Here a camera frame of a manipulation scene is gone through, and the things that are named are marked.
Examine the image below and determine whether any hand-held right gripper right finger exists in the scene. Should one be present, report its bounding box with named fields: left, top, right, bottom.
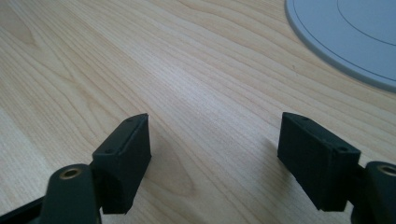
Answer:
left=276, top=112, right=362, bottom=213

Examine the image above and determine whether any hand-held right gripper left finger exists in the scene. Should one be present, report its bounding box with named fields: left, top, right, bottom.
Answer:
left=91, top=113, right=152, bottom=215

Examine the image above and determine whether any round grey mat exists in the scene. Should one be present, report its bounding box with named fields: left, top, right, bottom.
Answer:
left=284, top=0, right=396, bottom=92

